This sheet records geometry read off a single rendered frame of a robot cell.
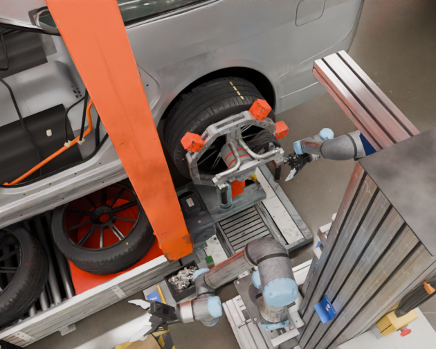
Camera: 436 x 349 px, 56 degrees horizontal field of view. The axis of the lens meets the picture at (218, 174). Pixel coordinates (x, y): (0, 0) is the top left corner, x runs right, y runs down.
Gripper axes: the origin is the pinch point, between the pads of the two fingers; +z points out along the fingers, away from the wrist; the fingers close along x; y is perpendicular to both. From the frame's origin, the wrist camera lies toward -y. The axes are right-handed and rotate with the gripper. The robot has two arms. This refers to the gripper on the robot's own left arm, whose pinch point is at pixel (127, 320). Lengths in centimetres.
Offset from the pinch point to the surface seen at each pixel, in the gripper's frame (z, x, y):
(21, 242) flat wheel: 82, 88, 61
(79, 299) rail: 49, 52, 78
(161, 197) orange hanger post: -17, 50, -6
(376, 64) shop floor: -216, 243, 92
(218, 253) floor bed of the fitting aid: -37, 82, 106
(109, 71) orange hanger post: -16, 39, -81
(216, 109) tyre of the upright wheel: -49, 101, -7
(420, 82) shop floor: -244, 212, 96
